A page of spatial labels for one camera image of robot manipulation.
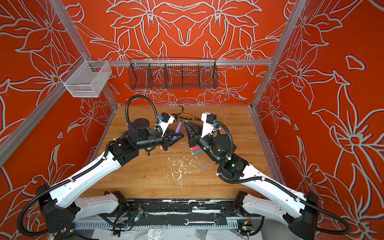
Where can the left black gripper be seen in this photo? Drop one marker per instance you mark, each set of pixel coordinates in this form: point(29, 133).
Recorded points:
point(168, 140)

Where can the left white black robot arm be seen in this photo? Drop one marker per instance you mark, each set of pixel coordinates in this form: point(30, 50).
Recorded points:
point(61, 204)

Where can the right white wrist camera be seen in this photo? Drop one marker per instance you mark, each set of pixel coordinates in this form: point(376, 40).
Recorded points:
point(208, 124)

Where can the clear plastic wall bin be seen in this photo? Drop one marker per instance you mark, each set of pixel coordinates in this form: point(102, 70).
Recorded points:
point(86, 80)

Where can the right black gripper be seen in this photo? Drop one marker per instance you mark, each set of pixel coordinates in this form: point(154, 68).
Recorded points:
point(195, 138)

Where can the purple marker pen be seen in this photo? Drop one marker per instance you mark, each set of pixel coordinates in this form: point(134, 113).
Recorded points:
point(177, 130)

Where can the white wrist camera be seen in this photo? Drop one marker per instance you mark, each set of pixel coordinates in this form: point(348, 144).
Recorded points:
point(208, 124)
point(163, 121)

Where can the blue marker pen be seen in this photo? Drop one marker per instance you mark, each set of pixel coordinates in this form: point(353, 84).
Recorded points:
point(196, 152)

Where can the clear pen cap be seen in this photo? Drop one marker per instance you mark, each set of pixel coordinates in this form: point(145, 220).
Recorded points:
point(205, 166)

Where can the black wire wall basket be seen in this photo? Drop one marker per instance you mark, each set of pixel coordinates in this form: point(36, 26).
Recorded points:
point(173, 74)

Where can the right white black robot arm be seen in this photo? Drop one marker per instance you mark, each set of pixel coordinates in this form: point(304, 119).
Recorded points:
point(299, 211)

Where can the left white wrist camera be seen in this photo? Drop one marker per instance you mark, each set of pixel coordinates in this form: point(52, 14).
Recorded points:
point(163, 121)

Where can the silver wrench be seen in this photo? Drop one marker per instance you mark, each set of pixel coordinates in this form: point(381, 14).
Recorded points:
point(201, 222)

